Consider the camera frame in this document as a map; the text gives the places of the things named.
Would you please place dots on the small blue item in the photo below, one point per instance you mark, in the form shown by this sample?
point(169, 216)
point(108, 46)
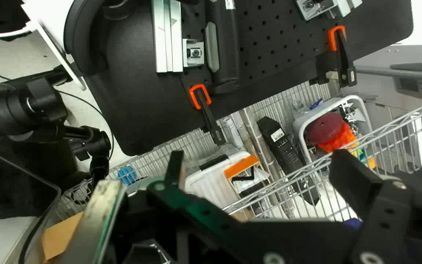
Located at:
point(128, 175)

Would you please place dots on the small metal corner bracket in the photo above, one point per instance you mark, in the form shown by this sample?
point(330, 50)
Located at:
point(194, 53)

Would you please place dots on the red round toy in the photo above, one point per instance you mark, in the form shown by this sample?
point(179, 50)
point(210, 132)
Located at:
point(329, 129)

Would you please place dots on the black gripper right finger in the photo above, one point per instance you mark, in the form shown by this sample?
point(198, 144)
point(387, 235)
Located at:
point(367, 205)

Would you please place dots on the black camera stand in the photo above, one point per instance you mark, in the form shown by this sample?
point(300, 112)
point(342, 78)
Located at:
point(21, 104)

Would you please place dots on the black pegboard plate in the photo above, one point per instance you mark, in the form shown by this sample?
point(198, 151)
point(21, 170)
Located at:
point(270, 49)

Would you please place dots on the white box with orange label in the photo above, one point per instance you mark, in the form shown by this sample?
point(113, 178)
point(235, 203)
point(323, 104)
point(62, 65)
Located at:
point(212, 183)

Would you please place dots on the small cardboard piece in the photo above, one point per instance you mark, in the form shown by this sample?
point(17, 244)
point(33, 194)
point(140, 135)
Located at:
point(59, 236)

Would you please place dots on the white table frame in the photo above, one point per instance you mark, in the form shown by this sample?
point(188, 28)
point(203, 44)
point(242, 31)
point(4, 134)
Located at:
point(50, 44)

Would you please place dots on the black remote shaped device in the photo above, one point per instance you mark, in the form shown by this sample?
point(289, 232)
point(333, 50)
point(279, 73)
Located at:
point(282, 144)

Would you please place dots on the aluminium extrusion rail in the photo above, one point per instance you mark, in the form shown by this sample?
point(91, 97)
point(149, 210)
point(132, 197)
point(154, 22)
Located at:
point(319, 7)
point(168, 38)

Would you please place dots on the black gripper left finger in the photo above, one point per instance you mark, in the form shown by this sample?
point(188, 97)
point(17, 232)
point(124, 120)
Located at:
point(206, 210)

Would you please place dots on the rainbow stacking toy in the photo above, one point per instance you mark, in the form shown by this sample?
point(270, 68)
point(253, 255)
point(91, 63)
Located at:
point(363, 157)

